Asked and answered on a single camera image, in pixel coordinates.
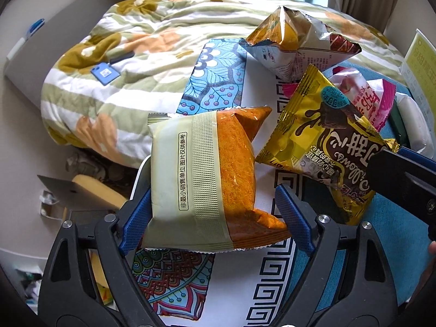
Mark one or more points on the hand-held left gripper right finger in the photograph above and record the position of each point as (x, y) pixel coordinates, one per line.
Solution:
(294, 218)

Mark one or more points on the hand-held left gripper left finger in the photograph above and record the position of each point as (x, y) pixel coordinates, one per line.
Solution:
(134, 218)

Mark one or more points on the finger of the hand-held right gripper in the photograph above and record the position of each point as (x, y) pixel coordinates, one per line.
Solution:
(408, 184)

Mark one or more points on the pale green orange packet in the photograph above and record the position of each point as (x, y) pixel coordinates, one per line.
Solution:
(204, 177)

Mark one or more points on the gold brown chocolate packet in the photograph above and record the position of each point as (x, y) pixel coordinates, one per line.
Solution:
(306, 126)

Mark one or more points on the green cardboard box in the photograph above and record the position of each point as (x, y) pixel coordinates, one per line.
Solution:
(420, 64)

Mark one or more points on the person's right hand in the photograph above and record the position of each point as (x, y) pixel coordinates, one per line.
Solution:
(432, 248)

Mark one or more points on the yellow foam block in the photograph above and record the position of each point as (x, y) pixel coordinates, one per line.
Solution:
(98, 190)

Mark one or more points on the plain white packet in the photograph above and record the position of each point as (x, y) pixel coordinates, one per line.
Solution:
(414, 126)

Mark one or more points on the dark green packet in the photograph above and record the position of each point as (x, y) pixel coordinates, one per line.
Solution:
(398, 126)

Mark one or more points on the grey crumpled cloth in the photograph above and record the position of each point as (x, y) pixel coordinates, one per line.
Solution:
(90, 167)

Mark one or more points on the grey metal sheet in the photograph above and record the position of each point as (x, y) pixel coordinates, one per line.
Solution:
(61, 192)

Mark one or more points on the patterned bed table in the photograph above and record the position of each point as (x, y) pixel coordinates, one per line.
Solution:
(245, 279)

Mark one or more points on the pink white snack packet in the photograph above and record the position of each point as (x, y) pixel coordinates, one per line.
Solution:
(371, 102)

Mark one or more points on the floral striped blanket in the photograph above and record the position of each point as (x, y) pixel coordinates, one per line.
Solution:
(136, 75)

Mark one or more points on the blue phone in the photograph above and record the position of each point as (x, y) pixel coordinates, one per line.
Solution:
(105, 73)

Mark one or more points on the gold silver snack packet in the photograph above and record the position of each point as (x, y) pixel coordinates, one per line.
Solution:
(289, 37)

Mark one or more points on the grey headboard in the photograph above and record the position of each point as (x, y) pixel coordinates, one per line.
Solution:
(61, 30)

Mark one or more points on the white plastic item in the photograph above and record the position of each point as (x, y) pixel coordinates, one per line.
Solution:
(16, 49)

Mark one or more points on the blue plastic item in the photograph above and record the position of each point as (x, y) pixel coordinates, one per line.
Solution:
(35, 27)

